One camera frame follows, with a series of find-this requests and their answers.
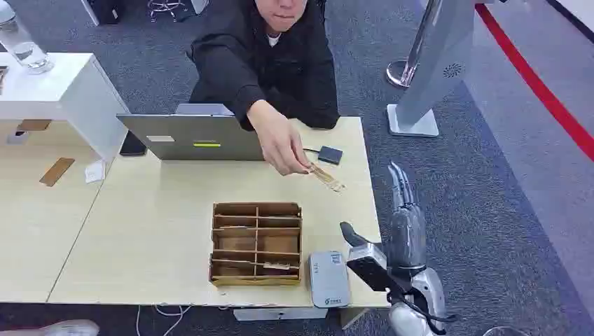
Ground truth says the grey rounded metal case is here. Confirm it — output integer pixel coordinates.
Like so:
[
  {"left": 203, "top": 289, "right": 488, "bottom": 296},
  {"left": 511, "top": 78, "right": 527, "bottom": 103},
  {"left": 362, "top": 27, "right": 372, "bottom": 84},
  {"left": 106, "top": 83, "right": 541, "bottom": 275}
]
[{"left": 308, "top": 251, "right": 352, "bottom": 309}]

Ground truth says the brown wooden card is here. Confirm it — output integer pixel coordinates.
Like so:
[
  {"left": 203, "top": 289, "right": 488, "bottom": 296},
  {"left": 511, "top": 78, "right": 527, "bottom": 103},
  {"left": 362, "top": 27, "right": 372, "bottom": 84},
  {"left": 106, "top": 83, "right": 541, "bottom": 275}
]
[{"left": 39, "top": 157, "right": 76, "bottom": 188}]

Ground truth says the clear water bottle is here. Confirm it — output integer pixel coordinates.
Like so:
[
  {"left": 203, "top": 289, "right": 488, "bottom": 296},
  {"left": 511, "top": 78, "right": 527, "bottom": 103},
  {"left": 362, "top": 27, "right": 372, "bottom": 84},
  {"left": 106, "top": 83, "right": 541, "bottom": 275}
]
[{"left": 0, "top": 0, "right": 55, "bottom": 75}]

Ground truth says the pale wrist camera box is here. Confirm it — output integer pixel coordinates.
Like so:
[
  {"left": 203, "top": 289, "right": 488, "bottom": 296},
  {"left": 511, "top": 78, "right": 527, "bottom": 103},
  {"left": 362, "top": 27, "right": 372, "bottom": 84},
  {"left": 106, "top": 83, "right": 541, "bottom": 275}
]
[{"left": 346, "top": 243, "right": 405, "bottom": 294}]

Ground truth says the black phone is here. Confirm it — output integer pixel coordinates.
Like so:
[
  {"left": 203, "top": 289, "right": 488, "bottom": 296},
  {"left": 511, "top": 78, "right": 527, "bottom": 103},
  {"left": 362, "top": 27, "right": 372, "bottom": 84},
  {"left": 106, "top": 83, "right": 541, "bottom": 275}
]
[{"left": 119, "top": 131, "right": 149, "bottom": 158}]

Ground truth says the grey laptop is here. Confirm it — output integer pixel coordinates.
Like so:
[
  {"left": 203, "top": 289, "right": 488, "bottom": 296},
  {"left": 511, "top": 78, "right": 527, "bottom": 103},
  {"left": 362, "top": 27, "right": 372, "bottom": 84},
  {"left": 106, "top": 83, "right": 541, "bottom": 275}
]
[{"left": 116, "top": 102, "right": 265, "bottom": 162}]

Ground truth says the chrome stanchion post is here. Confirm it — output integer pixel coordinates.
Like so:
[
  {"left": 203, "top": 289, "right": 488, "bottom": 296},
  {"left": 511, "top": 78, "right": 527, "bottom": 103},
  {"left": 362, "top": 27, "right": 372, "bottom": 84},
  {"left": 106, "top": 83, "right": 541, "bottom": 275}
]
[{"left": 386, "top": 0, "right": 442, "bottom": 89}]

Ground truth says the person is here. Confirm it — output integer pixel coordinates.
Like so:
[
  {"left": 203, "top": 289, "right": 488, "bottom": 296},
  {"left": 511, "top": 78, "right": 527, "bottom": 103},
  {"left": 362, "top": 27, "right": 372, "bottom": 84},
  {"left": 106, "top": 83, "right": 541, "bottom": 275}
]
[{"left": 186, "top": 0, "right": 340, "bottom": 131}]

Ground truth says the brown card under shelf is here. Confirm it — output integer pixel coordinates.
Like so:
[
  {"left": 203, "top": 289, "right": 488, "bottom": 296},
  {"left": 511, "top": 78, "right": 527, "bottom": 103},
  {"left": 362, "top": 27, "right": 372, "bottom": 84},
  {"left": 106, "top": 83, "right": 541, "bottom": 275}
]
[{"left": 16, "top": 119, "right": 53, "bottom": 132}]

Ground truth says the silver kiosk stand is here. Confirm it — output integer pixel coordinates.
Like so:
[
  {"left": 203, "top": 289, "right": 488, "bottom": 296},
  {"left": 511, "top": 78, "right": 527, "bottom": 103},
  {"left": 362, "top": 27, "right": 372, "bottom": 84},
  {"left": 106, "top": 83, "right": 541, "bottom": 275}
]
[{"left": 387, "top": 0, "right": 506, "bottom": 138}]

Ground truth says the small dark adapter box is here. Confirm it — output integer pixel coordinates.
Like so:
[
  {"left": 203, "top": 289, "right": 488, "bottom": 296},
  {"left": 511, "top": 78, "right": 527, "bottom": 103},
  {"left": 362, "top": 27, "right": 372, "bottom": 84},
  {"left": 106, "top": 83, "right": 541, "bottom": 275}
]
[{"left": 317, "top": 145, "right": 344, "bottom": 165}]

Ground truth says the white cable under desk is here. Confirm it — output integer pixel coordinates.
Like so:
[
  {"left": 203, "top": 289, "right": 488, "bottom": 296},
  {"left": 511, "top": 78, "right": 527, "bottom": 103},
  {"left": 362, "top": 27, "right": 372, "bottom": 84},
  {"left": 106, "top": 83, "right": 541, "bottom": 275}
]
[{"left": 135, "top": 304, "right": 192, "bottom": 336}]

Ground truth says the wooden divided card box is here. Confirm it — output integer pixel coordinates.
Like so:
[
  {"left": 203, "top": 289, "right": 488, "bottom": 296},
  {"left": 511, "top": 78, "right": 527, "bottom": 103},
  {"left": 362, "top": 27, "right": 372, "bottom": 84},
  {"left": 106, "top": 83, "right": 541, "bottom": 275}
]
[{"left": 209, "top": 202, "right": 303, "bottom": 287}]

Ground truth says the dark cabinet with white frame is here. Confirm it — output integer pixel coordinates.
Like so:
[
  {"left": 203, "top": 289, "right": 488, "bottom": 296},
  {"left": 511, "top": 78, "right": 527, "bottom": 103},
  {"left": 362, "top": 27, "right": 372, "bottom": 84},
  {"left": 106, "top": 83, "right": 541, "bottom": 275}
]
[{"left": 81, "top": 0, "right": 125, "bottom": 27}]

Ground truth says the white paper slip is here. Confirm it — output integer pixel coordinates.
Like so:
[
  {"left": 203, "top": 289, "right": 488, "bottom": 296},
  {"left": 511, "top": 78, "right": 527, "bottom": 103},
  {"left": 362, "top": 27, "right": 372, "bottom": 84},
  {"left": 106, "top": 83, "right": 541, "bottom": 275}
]
[{"left": 84, "top": 160, "right": 106, "bottom": 184}]

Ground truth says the chrome chair base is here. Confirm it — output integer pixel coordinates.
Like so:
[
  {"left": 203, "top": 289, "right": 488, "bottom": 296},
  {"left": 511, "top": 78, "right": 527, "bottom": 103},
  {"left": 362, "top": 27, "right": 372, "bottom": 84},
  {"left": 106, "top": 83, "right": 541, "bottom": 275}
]
[{"left": 147, "top": 0, "right": 186, "bottom": 22}]

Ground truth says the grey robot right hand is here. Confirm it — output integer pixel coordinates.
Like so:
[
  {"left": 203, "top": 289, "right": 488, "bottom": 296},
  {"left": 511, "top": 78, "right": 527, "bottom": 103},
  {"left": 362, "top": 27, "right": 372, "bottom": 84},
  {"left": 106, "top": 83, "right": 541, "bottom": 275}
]
[{"left": 340, "top": 161, "right": 428, "bottom": 274}]

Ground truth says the white shoe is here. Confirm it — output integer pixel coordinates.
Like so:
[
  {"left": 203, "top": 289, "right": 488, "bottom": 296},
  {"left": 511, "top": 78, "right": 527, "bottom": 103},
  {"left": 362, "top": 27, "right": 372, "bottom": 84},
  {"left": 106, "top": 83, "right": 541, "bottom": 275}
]
[{"left": 41, "top": 319, "right": 101, "bottom": 336}]

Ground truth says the person's hand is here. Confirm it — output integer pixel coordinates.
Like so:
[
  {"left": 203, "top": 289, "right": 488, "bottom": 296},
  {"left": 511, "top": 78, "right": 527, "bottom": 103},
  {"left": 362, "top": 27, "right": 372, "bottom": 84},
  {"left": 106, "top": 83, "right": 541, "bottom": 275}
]
[{"left": 247, "top": 99, "right": 312, "bottom": 176}]

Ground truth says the white desk bracket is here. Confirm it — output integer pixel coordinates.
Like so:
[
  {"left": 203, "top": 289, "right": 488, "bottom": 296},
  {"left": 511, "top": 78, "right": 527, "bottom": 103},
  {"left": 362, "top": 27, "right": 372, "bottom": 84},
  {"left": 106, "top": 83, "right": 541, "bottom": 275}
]
[{"left": 233, "top": 307, "right": 329, "bottom": 322}]

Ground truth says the white shelf unit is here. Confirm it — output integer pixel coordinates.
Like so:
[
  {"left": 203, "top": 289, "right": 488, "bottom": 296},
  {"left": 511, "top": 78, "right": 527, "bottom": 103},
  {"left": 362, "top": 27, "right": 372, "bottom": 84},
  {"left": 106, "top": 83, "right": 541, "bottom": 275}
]
[{"left": 0, "top": 52, "right": 130, "bottom": 163}]

